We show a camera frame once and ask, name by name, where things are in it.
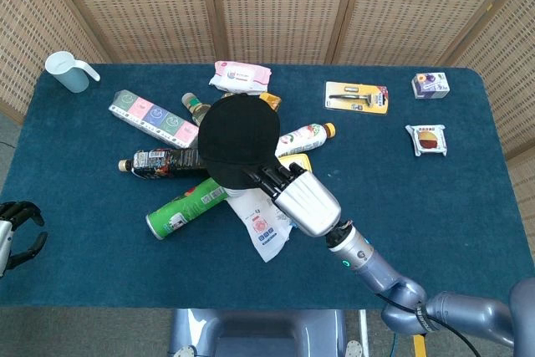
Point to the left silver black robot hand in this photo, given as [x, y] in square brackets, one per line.
[3, 240]

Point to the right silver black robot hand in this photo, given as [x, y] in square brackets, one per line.
[305, 202]

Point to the black baseball cap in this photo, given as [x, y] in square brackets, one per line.
[238, 135]

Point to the yellow lidded food container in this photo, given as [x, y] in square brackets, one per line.
[299, 161]

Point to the white printed plastic bag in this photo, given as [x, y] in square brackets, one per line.
[261, 231]

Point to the white bottle with orange cap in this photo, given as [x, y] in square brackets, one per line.
[303, 137]

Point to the yellow red snack box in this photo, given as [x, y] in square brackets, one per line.
[272, 100]

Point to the razor in yellow blister pack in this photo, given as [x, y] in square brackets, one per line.
[355, 98]

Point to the green chips can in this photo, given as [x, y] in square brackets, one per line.
[184, 208]

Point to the blue felt table cloth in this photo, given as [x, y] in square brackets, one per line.
[125, 273]

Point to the red cake snack packet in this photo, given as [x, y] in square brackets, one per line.
[426, 140]

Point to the blue grey robot torso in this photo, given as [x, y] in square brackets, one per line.
[259, 334]

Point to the pink wet wipes pack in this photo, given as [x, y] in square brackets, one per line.
[240, 77]

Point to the white table leg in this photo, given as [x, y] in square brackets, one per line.
[363, 332]

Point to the dark drink bottle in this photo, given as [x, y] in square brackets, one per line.
[167, 161]

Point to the clear bottle with green label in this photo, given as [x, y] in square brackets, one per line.
[194, 105]

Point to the purple white carton box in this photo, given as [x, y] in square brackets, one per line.
[430, 86]

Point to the colourful tissue multipack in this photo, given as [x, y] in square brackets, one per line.
[150, 116]

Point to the white measuring jug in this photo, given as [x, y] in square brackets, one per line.
[69, 74]

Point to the yellow floor tape strip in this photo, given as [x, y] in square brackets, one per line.
[419, 345]

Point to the woven bamboo folding screen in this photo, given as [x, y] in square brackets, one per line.
[276, 6]

